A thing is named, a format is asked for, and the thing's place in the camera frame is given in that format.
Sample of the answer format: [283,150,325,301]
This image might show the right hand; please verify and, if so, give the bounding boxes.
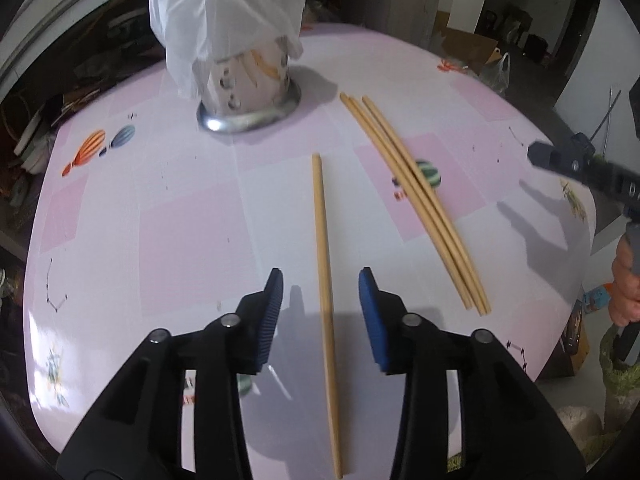
[608,236,640,327]

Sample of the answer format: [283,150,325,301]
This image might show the green fuzzy sleeve forearm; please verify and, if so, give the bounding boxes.
[599,325,639,432]

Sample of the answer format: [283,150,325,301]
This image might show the cardboard box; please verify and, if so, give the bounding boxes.
[430,11,502,75]

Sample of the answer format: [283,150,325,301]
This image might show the pink patterned tablecloth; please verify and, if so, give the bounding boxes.
[24,24,597,479]

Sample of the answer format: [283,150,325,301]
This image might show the steel utensil holder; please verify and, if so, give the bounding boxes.
[196,37,302,134]

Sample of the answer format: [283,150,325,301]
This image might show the wooden chopstick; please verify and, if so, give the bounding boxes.
[340,92,480,311]
[361,96,491,315]
[340,93,491,315]
[311,153,343,479]

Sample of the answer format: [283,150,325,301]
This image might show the white plastic bag on holder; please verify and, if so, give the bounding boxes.
[149,0,305,99]

